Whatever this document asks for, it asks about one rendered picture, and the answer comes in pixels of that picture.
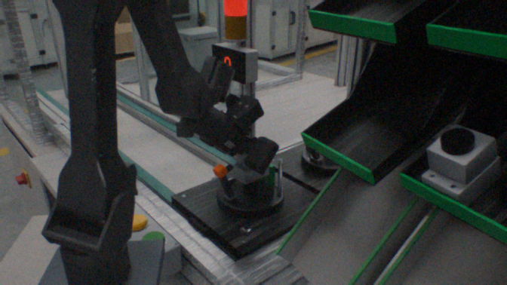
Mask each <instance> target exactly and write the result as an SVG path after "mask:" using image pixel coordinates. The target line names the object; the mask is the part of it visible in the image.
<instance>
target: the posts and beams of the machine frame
mask: <svg viewBox="0 0 507 285"><path fill-rule="evenodd" d="M351 46H352V37H351V36H347V35H340V34H339V37H338V45H337V54H336V71H335V79H334V86H338V87H343V86H344V87H345V86H346V84H347V77H348V69H349V55H350V47H351Z"/></svg>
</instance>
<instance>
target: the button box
mask: <svg viewBox="0 0 507 285"><path fill-rule="evenodd" d="M134 214H143V215H144V216H146V217H147V226H146V227H145V228H141V229H140V230H136V231H132V236H131V239H129V240H128V241H141V240H142V237H144V236H145V235H146V234H147V233H149V232H151V231H160V232H161V233H163V234H164V237H165V242H164V248H165V252H164V261H163V266H162V270H161V279H160V280H163V279H165V278H166V277H169V276H170V275H172V274H174V273H176V272H178V271H181V270H182V269H183V262H182V253H181V245H180V243H179V242H178V241H176V240H175V239H173V238H172V237H171V236H170V235H169V234H168V233H167V232H166V231H165V230H164V229H163V228H162V227H161V226H160V225H159V224H158V223H157V222H156V221H155V220H154V219H153V218H152V217H151V216H150V215H149V214H148V213H147V212H146V211H145V210H144V209H143V208H142V207H141V206H140V205H138V204H137V203H135V206H134Z"/></svg>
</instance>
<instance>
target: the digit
mask: <svg viewBox="0 0 507 285"><path fill-rule="evenodd" d="M221 61H222V62H224V63H226V64H228V65H229V66H231V67H233V68H234V56H233V52H231V51H226V50H223V49H221Z"/></svg>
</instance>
